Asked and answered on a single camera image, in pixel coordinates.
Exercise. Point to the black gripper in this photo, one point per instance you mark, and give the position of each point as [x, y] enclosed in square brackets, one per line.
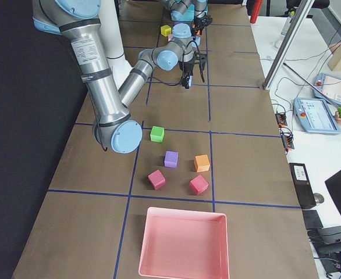
[188, 67]
[198, 25]

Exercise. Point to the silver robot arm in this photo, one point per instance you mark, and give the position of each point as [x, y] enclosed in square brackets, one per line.
[169, 3]
[93, 31]

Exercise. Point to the teal plastic bin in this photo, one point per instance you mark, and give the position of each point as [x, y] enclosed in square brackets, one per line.
[189, 16]

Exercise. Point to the yellow foam block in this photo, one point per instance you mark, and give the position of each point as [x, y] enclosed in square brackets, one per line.
[166, 30]

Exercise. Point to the red cylinder object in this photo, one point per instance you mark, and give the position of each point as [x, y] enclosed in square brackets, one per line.
[255, 11]

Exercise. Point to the green foam block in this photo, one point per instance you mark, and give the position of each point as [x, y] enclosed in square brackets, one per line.
[157, 134]

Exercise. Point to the purple foam block right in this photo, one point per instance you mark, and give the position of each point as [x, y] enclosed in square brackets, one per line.
[171, 159]

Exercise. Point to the orange foam block right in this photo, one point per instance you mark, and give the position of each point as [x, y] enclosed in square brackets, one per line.
[201, 163]

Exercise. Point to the crimson foam block near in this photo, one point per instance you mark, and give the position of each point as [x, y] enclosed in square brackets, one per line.
[157, 179]

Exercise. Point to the crimson foam block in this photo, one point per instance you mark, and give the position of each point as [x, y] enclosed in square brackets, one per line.
[198, 185]
[157, 179]

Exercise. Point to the crimson foam block far right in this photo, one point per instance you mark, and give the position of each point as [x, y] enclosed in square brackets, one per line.
[198, 185]

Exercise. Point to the teach pendant near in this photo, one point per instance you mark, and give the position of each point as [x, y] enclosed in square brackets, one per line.
[314, 116]

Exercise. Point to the teach pendant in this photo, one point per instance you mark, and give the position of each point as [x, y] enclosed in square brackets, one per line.
[330, 86]
[314, 116]

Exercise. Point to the black box with label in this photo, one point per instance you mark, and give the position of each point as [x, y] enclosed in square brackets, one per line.
[302, 185]

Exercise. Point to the teach pendant far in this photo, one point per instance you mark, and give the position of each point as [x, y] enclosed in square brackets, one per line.
[330, 86]

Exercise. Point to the pink plastic bin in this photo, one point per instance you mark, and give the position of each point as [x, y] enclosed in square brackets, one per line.
[184, 244]

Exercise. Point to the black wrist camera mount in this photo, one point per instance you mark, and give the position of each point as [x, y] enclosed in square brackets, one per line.
[200, 59]

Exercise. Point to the white pedestal column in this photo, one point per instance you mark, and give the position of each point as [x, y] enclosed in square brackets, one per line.
[112, 42]

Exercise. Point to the aluminium frame post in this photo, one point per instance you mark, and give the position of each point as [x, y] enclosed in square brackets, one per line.
[302, 12]

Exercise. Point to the green handled reacher tool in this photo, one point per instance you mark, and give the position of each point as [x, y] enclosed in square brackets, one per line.
[317, 93]

